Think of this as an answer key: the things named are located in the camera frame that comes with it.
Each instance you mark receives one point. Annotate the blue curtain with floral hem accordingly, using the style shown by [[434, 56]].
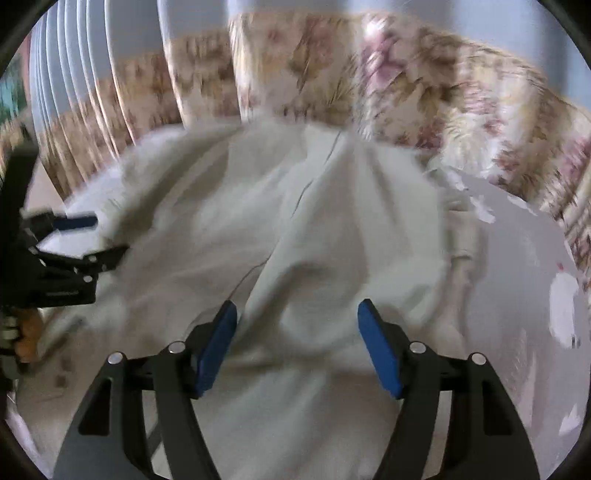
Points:
[[323, 60]]

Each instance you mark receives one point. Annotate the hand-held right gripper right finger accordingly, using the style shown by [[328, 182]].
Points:
[[381, 350]]

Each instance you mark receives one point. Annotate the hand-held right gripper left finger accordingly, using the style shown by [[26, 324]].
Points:
[[214, 350]]

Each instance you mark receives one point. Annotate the person's left hand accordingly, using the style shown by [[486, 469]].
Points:
[[28, 337]]

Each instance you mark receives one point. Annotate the light green pants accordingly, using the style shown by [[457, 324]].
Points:
[[300, 230]]

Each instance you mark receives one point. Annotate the grey printed bedsheet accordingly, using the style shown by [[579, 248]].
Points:
[[517, 277]]

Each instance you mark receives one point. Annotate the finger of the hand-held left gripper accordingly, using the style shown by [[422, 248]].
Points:
[[74, 224], [87, 262]]

